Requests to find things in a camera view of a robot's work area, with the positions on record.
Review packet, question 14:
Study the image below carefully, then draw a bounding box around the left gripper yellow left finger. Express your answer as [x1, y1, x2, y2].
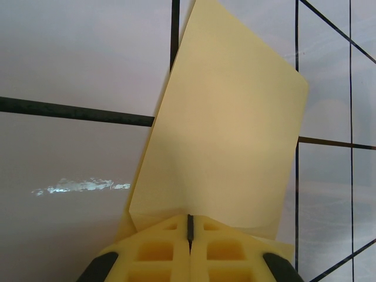
[76, 214, 191, 282]

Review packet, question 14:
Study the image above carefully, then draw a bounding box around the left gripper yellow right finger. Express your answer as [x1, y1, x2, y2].
[189, 214, 307, 282]

